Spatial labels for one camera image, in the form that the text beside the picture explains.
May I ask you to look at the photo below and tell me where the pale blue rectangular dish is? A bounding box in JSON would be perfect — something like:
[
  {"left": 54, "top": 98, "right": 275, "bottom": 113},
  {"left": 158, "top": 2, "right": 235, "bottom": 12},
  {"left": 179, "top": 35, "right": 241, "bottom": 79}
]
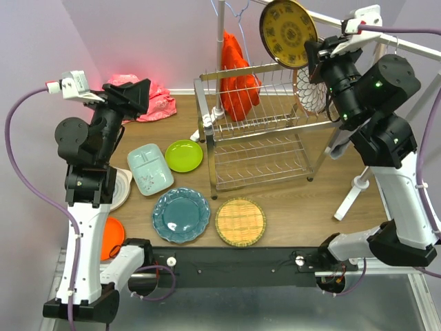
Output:
[{"left": 127, "top": 143, "right": 174, "bottom": 197}]

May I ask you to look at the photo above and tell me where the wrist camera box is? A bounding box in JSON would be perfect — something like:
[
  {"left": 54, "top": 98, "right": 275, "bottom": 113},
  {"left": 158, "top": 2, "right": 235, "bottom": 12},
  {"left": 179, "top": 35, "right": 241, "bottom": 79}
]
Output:
[
  {"left": 331, "top": 5, "right": 382, "bottom": 57},
  {"left": 45, "top": 70, "right": 105, "bottom": 104}
]

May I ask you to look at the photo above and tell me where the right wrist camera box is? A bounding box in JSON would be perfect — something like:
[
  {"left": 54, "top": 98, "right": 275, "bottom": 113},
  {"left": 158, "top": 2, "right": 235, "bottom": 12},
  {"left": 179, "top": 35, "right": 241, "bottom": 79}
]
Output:
[{"left": 331, "top": 5, "right": 382, "bottom": 57}]

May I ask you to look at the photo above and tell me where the steel two-tier dish rack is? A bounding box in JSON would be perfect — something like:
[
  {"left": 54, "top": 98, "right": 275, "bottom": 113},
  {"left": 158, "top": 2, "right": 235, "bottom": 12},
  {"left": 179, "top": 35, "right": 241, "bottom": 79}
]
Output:
[{"left": 194, "top": 63, "right": 338, "bottom": 199}]

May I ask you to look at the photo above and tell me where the lime green plate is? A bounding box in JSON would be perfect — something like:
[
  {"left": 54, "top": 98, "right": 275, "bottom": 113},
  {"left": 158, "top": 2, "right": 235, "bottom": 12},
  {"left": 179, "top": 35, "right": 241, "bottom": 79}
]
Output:
[{"left": 165, "top": 139, "right": 203, "bottom": 173}]

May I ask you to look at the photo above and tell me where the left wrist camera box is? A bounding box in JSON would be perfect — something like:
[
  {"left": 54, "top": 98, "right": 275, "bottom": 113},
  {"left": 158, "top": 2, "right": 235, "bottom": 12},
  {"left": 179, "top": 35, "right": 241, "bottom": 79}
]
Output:
[{"left": 45, "top": 70, "right": 105, "bottom": 104}]

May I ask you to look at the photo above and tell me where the yellow patterned dark plate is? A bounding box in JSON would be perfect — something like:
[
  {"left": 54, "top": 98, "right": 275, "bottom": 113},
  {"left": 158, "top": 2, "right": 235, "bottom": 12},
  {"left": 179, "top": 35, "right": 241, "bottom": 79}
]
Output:
[{"left": 259, "top": 1, "right": 318, "bottom": 69}]

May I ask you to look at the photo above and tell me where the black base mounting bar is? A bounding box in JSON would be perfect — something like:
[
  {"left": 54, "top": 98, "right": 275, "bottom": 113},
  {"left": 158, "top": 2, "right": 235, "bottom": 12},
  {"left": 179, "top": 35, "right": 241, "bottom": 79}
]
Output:
[{"left": 153, "top": 247, "right": 358, "bottom": 289}]

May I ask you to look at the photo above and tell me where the large floral brown-rim plate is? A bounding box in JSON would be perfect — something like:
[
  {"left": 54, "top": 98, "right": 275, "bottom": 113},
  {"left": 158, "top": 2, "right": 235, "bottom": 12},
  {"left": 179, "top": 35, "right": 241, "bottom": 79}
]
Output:
[{"left": 292, "top": 67, "right": 327, "bottom": 115}]

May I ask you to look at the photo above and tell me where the teal scalloped plate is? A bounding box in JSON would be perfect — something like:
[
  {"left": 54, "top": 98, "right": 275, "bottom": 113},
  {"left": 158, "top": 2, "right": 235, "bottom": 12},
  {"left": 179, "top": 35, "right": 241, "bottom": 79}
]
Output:
[{"left": 152, "top": 187, "right": 211, "bottom": 244}]

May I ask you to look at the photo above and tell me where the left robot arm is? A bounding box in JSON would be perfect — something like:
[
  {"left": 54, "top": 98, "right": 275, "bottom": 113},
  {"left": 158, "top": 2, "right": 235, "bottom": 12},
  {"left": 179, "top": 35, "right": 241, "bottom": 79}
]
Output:
[{"left": 43, "top": 79, "right": 153, "bottom": 324}]

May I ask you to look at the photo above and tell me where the orange cloth on hanger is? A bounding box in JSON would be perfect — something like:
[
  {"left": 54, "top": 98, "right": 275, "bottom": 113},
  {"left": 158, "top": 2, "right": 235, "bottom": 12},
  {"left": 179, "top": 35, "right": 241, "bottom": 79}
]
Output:
[{"left": 220, "top": 30, "right": 261, "bottom": 122}]

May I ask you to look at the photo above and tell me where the pink plastic bag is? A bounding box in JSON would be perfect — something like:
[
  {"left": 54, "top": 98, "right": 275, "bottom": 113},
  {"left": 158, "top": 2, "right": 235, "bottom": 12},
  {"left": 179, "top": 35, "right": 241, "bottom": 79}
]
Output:
[{"left": 107, "top": 74, "right": 177, "bottom": 122}]

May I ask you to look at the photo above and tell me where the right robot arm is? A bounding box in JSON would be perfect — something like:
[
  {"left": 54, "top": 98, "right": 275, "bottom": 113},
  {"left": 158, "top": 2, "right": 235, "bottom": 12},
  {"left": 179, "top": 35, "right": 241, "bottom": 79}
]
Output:
[{"left": 305, "top": 37, "right": 439, "bottom": 270}]

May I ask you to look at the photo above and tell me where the orange plate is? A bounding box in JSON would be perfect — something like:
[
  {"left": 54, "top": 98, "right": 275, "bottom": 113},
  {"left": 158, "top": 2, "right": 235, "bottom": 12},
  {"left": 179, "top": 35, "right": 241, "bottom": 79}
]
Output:
[{"left": 101, "top": 217, "right": 125, "bottom": 261}]

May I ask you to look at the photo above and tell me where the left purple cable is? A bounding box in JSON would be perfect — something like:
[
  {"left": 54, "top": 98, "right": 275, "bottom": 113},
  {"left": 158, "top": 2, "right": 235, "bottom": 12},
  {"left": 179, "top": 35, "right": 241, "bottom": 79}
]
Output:
[{"left": 3, "top": 88, "right": 83, "bottom": 331}]

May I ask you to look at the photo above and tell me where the woven bamboo tray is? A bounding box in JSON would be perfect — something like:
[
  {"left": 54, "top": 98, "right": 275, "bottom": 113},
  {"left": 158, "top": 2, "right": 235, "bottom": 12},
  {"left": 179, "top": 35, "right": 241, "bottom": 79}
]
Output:
[{"left": 215, "top": 197, "right": 267, "bottom": 248}]

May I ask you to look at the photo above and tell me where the grey hanging towel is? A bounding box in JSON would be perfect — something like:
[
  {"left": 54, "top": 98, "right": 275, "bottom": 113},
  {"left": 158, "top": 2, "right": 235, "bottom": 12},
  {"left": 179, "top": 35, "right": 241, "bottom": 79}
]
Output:
[{"left": 329, "top": 130, "right": 353, "bottom": 160}]

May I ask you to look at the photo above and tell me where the white clothes rack frame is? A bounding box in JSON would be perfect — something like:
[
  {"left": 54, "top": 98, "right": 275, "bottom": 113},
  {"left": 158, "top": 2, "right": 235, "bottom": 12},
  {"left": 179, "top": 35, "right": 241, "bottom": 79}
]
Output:
[{"left": 190, "top": 1, "right": 440, "bottom": 221}]

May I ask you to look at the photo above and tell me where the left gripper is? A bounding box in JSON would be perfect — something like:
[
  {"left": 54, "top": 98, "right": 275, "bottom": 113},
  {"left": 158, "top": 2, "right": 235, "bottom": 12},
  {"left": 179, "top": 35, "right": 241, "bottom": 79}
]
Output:
[{"left": 78, "top": 77, "right": 151, "bottom": 164}]

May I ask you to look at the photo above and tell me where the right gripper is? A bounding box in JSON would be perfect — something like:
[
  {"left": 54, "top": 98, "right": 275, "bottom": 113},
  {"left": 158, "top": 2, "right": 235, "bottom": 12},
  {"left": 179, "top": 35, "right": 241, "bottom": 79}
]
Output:
[{"left": 305, "top": 34, "right": 363, "bottom": 126}]

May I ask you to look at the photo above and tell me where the white ringed grey plate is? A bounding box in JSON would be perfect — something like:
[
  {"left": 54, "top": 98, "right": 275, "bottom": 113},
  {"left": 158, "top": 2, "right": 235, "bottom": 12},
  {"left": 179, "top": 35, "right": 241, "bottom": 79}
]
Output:
[{"left": 110, "top": 168, "right": 133, "bottom": 212}]

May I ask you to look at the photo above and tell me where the blue wire hanger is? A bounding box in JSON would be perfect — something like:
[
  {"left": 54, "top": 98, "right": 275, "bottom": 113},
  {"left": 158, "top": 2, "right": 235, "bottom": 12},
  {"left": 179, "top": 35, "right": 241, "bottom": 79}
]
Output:
[{"left": 210, "top": 1, "right": 252, "bottom": 69}]

